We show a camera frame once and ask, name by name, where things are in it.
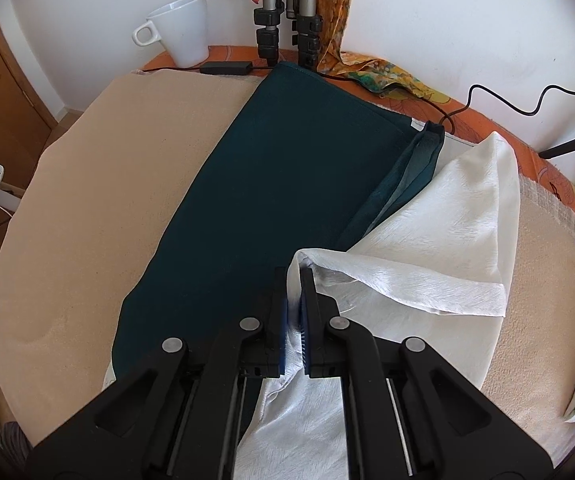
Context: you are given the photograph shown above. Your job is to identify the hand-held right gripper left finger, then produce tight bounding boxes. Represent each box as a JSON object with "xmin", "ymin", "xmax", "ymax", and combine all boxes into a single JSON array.
[{"xmin": 24, "ymin": 266, "xmax": 289, "ymax": 480}]

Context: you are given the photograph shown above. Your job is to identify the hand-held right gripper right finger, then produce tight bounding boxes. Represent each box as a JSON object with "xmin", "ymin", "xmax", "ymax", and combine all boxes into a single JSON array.
[{"xmin": 300, "ymin": 266, "xmax": 554, "ymax": 480}]

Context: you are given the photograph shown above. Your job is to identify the dark teal cloth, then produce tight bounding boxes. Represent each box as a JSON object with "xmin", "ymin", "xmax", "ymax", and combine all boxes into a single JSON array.
[{"xmin": 112, "ymin": 62, "xmax": 446, "ymax": 413}]

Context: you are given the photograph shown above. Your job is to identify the beige blanket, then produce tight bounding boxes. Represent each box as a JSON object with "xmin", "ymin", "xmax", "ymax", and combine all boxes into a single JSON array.
[{"xmin": 0, "ymin": 72, "xmax": 575, "ymax": 461}]

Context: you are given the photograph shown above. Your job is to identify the black power adapter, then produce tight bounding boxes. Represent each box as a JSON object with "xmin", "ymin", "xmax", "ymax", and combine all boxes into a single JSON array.
[{"xmin": 200, "ymin": 61, "xmax": 253, "ymax": 75}]

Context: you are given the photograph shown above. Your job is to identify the orange patterned tablecloth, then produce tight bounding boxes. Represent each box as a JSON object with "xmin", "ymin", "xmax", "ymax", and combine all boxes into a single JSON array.
[{"xmin": 134, "ymin": 45, "xmax": 575, "ymax": 221}]

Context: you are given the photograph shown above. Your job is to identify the silver tripod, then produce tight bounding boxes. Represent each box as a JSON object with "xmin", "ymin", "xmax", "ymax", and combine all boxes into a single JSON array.
[{"xmin": 252, "ymin": 0, "xmax": 324, "ymax": 69}]

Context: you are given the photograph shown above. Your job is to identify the white mug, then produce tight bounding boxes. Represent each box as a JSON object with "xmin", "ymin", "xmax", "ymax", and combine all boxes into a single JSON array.
[{"xmin": 132, "ymin": 0, "xmax": 211, "ymax": 68}]

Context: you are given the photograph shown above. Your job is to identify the floral orange scarf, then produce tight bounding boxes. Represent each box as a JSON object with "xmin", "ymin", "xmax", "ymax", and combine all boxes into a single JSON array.
[{"xmin": 222, "ymin": 0, "xmax": 444, "ymax": 99}]

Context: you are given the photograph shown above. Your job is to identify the black tripod legs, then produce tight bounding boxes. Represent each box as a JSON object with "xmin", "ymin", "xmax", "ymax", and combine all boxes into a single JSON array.
[{"xmin": 539, "ymin": 127, "xmax": 575, "ymax": 249}]

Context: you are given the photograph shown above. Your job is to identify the wooden door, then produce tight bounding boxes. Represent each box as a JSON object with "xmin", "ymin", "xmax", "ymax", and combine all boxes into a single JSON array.
[{"xmin": 0, "ymin": 5, "xmax": 61, "ymax": 196}]

